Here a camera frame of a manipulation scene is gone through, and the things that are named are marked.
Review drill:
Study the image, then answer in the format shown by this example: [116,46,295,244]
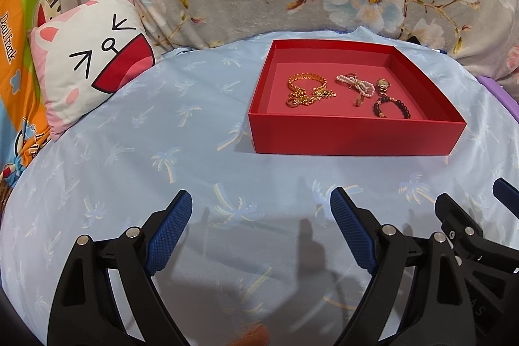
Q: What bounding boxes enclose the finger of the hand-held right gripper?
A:
[435,192,519,261]
[492,177,519,215]

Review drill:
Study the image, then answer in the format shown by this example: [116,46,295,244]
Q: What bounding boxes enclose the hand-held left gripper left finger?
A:
[48,190,194,346]

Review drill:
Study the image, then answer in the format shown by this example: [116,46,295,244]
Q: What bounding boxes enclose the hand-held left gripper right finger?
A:
[330,186,486,346]

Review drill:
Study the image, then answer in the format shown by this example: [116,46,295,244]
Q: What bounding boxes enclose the red cardboard box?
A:
[248,39,467,157]

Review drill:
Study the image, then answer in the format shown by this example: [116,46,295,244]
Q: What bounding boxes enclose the dark bead bracelet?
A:
[372,95,411,120]

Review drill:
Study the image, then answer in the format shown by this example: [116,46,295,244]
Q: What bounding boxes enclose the gold chain necklace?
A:
[286,87,337,109]

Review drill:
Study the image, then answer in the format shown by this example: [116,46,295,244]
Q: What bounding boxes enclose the white pearl bracelet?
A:
[336,73,376,108]

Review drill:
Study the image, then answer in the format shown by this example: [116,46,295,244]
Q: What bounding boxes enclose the gold link bangle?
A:
[288,73,327,91]

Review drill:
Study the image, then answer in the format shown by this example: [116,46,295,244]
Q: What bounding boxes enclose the person's left hand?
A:
[233,324,271,346]

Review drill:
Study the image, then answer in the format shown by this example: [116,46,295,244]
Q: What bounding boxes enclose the light blue palm-print sheet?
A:
[0,28,519,346]

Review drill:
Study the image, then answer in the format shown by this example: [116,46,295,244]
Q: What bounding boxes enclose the purple mat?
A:
[477,74,519,108]

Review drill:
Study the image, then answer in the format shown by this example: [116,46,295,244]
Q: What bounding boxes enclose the white cat face pillow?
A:
[28,0,165,142]

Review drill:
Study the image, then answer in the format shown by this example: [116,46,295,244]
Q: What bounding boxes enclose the colourful cartoon blanket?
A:
[0,0,74,209]

